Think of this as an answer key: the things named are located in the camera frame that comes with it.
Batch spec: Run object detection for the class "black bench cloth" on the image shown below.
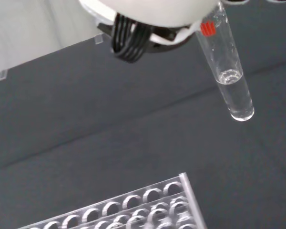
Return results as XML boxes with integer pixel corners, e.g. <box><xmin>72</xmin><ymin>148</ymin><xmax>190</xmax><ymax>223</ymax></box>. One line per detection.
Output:
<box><xmin>0</xmin><ymin>0</ymin><xmax>286</xmax><ymax>229</ymax></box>

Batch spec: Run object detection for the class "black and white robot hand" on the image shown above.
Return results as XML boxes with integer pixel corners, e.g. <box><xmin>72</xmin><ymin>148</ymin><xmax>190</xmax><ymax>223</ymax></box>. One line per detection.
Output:
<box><xmin>78</xmin><ymin>0</ymin><xmax>222</xmax><ymax>63</ymax></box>

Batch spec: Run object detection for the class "clear plastic test tube rack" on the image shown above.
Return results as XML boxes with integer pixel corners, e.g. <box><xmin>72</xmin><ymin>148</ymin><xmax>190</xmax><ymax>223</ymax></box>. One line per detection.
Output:
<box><xmin>16</xmin><ymin>172</ymin><xmax>208</xmax><ymax>229</ymax></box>

